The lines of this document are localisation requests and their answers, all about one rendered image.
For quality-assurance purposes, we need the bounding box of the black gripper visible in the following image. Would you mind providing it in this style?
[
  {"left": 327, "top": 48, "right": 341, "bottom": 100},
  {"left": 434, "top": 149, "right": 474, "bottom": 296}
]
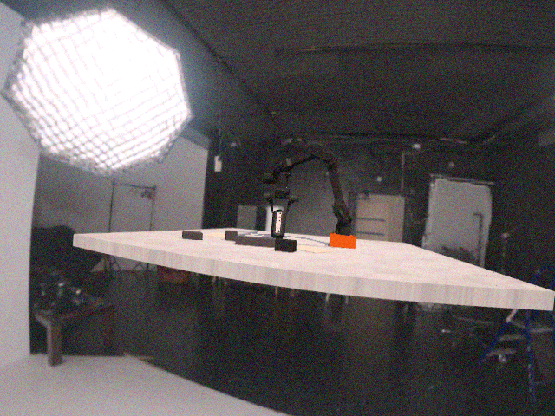
[{"left": 262, "top": 183, "right": 299, "bottom": 215}]

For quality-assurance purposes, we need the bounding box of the dark grey controller unit with white label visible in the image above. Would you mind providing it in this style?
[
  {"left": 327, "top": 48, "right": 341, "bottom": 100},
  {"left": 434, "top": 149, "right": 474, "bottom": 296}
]
[{"left": 271, "top": 210, "right": 286, "bottom": 239}]

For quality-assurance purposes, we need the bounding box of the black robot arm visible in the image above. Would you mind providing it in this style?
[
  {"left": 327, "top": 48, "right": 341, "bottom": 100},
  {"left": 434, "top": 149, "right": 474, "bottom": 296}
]
[{"left": 263, "top": 148, "right": 352, "bottom": 236}]

